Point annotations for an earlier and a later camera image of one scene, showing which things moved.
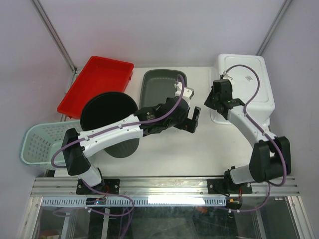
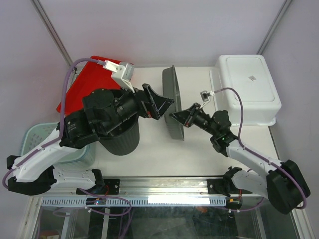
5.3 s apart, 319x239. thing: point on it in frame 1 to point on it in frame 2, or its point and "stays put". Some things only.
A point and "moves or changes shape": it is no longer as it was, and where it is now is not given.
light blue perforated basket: (39, 140) to (36, 133)
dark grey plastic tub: (157, 85) moves or changes shape
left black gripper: (189, 125) to (161, 105)
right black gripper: (208, 102) to (185, 117)
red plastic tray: (99, 75) stays put
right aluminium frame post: (282, 11) stays put
